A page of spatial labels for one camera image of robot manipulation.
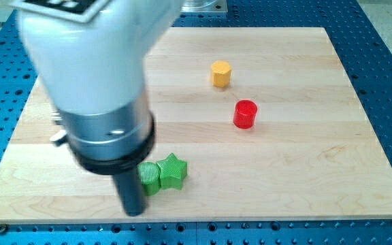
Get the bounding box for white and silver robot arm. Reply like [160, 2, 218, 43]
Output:
[12, 0, 183, 174]

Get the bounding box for red cylinder block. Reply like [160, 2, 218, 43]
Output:
[233, 100, 258, 129]

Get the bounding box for green star block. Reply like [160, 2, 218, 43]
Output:
[156, 153, 187, 190]

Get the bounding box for yellow hexagon block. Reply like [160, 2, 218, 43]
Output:
[210, 61, 231, 88]

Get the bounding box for green cylinder block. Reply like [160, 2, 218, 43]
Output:
[137, 162, 161, 196]

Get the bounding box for light wooden board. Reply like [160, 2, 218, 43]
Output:
[0, 27, 392, 224]

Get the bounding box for black cylindrical end effector rod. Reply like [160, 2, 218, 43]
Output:
[113, 167, 147, 216]

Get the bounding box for clear robot base mount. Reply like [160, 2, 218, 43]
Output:
[181, 0, 228, 13]

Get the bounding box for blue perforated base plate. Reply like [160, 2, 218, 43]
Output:
[0, 1, 392, 244]

